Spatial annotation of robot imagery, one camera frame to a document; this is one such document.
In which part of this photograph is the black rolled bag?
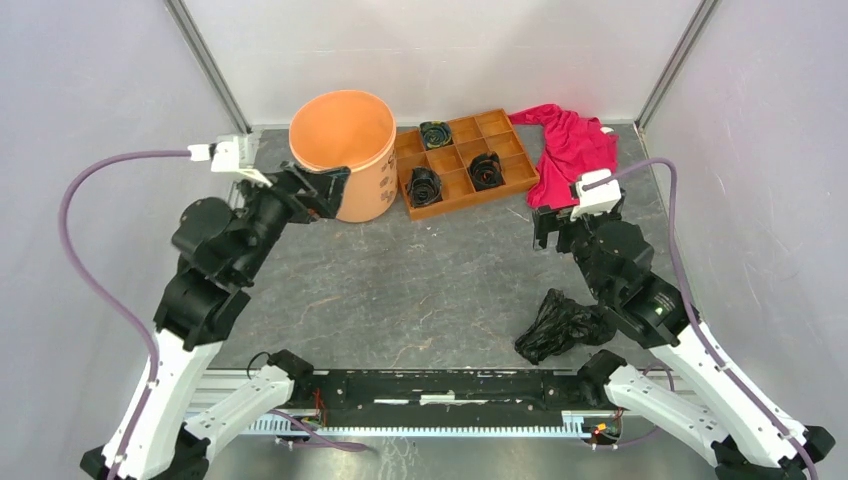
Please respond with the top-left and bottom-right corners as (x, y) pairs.
(406, 166), (443, 208)
(468, 152), (504, 191)

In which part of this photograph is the black rolled bag front left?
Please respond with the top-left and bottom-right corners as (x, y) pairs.
(406, 166), (443, 208)

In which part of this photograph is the black trash bag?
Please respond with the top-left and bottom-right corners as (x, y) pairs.
(513, 288), (617, 365)

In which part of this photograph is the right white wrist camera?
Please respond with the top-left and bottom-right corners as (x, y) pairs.
(570, 169), (623, 221)

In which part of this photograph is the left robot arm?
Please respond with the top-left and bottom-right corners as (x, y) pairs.
(80, 164), (351, 479)

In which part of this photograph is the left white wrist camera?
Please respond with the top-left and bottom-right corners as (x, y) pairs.
(187, 133), (272, 186)

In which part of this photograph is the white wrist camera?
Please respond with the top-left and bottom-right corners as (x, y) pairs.
(187, 133), (272, 186)
(570, 169), (623, 221)

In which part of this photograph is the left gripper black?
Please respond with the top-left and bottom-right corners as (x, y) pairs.
(237, 157), (355, 280)

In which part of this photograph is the black rolled bag centre right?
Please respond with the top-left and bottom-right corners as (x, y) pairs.
(468, 152), (504, 191)

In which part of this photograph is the rolled bag with yellow-green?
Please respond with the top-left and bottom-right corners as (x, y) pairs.
(419, 121), (453, 151)

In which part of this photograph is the orange plastic trash bin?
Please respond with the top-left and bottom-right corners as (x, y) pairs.
(289, 90), (398, 223)

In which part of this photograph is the aluminium rail frame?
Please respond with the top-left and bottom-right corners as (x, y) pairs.
(155, 368), (753, 439)

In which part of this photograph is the red cloth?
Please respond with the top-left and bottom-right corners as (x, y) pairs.
(508, 104), (618, 209)

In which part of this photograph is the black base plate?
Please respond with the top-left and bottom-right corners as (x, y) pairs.
(283, 369), (616, 428)

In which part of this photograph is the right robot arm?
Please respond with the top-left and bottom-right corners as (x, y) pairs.
(532, 205), (835, 479)

